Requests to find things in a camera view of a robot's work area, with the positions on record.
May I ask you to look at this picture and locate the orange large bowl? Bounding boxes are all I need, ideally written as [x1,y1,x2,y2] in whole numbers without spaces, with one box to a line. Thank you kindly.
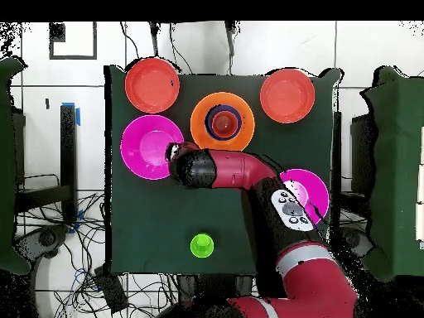
[190,91,256,152]

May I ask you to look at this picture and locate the green plastic cup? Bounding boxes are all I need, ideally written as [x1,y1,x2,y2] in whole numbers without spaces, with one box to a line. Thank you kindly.
[189,232,215,259]

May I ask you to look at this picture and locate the black stand leg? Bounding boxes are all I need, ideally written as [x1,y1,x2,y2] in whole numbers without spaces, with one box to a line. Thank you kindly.
[224,21,237,57]
[147,21,161,59]

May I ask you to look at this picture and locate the dark green tablecloth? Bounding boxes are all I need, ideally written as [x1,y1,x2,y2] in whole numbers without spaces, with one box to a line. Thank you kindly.
[104,64,344,279]

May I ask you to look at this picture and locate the red shallow bowl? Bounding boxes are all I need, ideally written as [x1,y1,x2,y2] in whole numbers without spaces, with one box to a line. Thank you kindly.
[124,57,181,115]
[259,68,316,124]

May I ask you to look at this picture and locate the blue small bowl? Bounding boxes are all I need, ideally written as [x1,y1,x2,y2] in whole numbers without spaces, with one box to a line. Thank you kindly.
[205,104,243,142]

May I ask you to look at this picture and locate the red-orange plastic cup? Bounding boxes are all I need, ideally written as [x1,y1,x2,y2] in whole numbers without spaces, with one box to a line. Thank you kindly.
[211,110,240,138]

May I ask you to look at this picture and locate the black cable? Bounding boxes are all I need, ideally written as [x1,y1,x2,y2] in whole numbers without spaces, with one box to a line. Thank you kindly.
[119,21,143,62]

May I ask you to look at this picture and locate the pink large bowl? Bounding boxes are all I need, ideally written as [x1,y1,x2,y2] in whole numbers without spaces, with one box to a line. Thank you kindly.
[119,114,186,181]
[279,168,330,227]

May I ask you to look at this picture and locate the blue tape strip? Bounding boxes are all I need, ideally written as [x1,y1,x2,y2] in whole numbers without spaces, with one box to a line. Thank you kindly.
[61,101,81,127]

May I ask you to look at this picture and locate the black pedestal foot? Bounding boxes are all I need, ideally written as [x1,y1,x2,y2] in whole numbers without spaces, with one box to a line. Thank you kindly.
[14,224,71,260]
[340,226,375,263]

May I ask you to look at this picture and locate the green cloth covered table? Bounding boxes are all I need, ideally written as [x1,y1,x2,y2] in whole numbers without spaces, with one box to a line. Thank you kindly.
[0,55,32,276]
[359,65,424,282]

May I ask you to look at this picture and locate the black frame stand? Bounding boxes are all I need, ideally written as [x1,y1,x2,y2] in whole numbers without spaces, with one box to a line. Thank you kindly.
[14,104,79,226]

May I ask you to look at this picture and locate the black power box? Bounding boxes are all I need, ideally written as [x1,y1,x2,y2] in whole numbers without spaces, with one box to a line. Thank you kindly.
[93,265,129,315]

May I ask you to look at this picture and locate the tangle of black cables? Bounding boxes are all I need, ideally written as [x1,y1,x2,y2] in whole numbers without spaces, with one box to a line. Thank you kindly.
[16,173,186,318]

